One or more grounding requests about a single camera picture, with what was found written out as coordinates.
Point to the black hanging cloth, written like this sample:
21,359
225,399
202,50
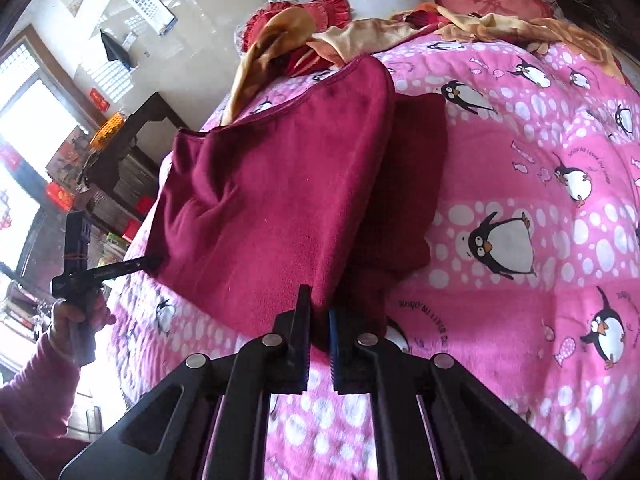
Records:
116,50

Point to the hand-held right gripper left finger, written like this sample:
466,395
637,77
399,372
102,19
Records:
299,350

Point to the orange satin cloth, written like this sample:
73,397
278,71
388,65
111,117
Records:
265,45

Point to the person's left forearm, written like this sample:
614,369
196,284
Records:
35,395

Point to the red ruffled pillow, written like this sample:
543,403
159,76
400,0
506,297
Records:
325,7

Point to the white wall calendar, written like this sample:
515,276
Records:
150,5

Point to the pink penguin print blanket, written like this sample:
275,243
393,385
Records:
500,310

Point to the dark wooden table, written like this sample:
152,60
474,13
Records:
145,120

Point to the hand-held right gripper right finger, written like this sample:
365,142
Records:
337,355

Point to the maroon fleece sweater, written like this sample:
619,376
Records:
275,185

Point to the peach cloth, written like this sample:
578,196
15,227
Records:
360,35

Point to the orange basket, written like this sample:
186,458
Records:
107,130

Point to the person's left hand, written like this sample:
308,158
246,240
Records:
62,320

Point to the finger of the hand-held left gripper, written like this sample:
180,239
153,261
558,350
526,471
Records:
130,265

